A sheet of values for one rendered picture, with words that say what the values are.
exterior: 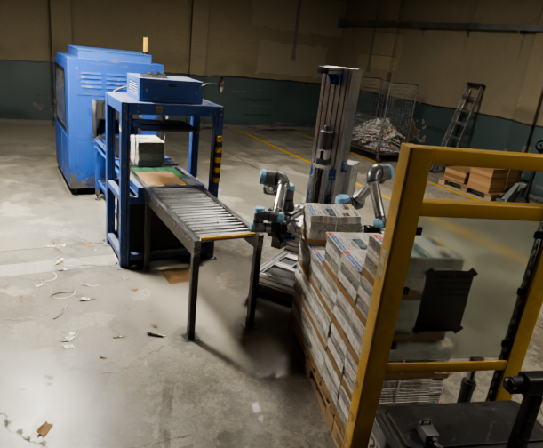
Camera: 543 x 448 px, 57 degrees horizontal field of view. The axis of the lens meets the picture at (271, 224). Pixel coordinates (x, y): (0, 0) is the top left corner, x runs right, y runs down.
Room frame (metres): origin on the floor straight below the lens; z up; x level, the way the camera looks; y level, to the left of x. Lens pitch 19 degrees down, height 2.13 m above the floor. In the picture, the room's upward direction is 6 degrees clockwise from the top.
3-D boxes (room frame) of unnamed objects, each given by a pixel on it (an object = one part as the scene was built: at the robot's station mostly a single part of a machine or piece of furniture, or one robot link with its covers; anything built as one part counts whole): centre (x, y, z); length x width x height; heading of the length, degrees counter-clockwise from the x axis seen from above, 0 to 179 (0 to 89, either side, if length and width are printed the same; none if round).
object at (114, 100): (4.84, 1.14, 1.50); 0.94 x 0.68 x 0.10; 121
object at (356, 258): (2.62, -0.63, 1.06); 0.37 x 0.28 x 0.01; 105
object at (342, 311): (3.03, -0.55, 0.42); 1.17 x 0.39 x 0.83; 13
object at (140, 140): (5.33, 1.43, 0.93); 0.38 x 0.30 x 0.26; 31
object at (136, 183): (4.84, 1.14, 0.75); 0.70 x 0.65 x 0.10; 31
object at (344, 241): (2.89, -0.56, 1.06); 0.37 x 0.29 x 0.01; 104
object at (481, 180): (9.13, -3.74, 0.28); 1.20 x 0.83 x 0.57; 31
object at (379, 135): (11.43, -2.13, 0.85); 1.21 x 0.83 x 1.71; 31
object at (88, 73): (7.20, 2.47, 1.04); 1.51 x 1.30 x 2.07; 31
